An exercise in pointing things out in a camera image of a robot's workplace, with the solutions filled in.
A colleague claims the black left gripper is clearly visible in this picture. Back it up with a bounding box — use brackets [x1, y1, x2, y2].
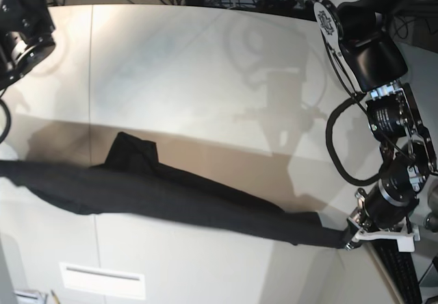
[363, 179, 419, 229]

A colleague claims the black t-shirt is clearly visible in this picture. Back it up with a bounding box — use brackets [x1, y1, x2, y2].
[1, 132, 345, 249]

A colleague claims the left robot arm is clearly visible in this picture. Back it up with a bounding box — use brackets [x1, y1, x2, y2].
[313, 0, 437, 230]

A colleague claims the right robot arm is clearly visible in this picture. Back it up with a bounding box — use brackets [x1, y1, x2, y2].
[1, 0, 55, 91]

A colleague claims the silver metal cylinder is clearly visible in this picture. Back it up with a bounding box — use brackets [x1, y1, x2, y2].
[424, 186, 437, 233]

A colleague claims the black keyboard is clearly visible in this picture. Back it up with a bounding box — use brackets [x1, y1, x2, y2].
[372, 240, 422, 304]

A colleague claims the black power strip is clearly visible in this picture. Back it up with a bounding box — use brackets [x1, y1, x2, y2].
[255, 0, 314, 12]

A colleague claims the pencil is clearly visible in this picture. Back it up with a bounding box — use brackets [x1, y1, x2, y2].
[51, 290, 61, 304]

